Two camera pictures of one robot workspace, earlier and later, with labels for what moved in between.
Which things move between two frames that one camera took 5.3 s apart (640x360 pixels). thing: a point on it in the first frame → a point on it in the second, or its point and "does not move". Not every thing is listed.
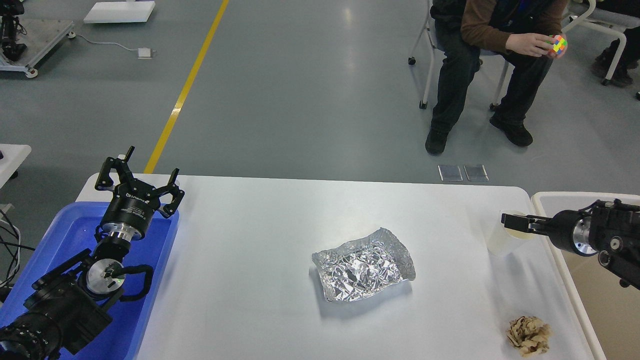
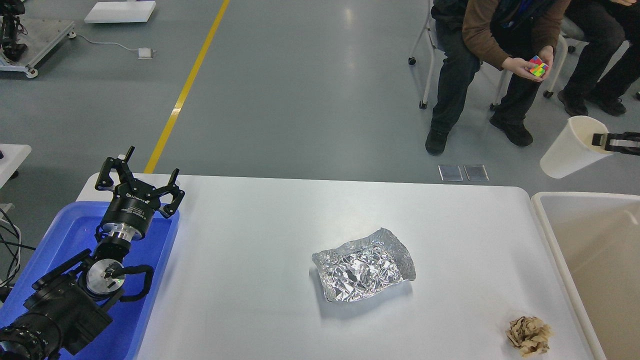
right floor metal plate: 476,172 does not move
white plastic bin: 608,313 does not move
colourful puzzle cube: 559,43 → 540,67
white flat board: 121,12 does not move
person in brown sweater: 518,32 does not move
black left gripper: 131,210 does not move
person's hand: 529,43 → 520,67
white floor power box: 144,53 does not move
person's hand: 557,56 → 546,53
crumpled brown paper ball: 530,334 does not move
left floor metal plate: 450,173 does not move
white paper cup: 505,242 → 573,149
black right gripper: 568,229 → 628,142
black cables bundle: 10,250 does not move
